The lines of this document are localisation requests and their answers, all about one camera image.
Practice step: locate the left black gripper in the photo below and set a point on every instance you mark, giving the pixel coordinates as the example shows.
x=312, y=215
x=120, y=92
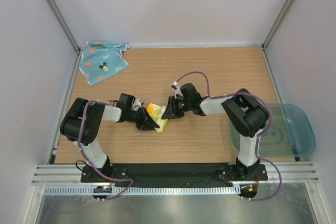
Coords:
x=148, y=124

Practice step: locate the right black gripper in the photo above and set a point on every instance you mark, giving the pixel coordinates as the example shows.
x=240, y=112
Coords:
x=171, y=111

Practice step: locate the yellow green crocodile towel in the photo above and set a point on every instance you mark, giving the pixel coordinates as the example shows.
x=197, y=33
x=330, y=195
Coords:
x=156, y=113

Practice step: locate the blue cartoon mouse towel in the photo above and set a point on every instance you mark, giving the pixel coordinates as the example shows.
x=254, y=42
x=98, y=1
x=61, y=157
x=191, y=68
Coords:
x=102, y=60

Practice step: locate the teal transparent plastic tub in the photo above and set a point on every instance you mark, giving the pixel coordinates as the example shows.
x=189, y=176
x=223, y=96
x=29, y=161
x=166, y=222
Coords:
x=290, y=134

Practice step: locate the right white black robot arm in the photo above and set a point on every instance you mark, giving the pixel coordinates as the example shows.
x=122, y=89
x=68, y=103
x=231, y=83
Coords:
x=247, y=115

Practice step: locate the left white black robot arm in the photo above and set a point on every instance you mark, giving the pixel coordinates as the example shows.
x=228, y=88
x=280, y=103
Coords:
x=82, y=122

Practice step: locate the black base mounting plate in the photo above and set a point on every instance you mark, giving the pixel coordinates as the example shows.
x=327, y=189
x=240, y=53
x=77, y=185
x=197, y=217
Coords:
x=150, y=174

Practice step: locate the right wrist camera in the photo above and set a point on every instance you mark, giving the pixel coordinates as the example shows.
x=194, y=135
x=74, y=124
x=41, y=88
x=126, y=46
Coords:
x=190, y=90

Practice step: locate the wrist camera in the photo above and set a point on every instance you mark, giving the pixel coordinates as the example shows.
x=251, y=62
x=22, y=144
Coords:
x=190, y=90
x=129, y=102

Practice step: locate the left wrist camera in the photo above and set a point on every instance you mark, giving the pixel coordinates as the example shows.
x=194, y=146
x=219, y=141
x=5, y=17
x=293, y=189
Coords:
x=129, y=102

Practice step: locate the white slotted cable duct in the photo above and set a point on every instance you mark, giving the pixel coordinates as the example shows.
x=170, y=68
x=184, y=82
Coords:
x=88, y=190

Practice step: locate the aluminium frame rail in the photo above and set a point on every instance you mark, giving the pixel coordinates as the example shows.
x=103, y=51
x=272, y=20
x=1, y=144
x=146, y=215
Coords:
x=288, y=172

